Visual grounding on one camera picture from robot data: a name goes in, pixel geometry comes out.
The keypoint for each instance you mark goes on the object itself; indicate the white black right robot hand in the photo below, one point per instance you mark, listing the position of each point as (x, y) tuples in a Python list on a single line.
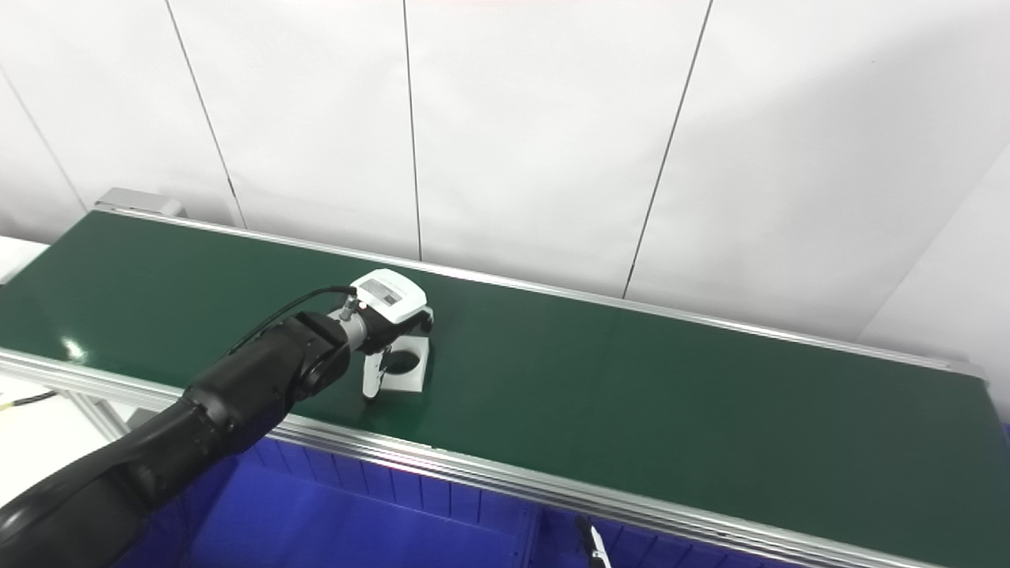
[(596, 548)]

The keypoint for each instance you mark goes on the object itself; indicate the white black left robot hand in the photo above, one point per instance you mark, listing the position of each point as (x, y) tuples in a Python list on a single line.
[(387, 296)]

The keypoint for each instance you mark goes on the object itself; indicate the white square part with hole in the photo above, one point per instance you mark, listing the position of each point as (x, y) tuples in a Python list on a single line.
[(414, 380)]

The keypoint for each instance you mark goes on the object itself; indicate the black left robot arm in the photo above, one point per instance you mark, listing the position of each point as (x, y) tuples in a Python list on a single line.
[(197, 410)]

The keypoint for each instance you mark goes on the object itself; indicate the blue plastic bin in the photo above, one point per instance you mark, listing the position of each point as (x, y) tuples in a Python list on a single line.
[(663, 548), (331, 513)]

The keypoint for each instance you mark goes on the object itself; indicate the aluminium conveyor support leg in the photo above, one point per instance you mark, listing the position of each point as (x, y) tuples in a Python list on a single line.
[(99, 414)]

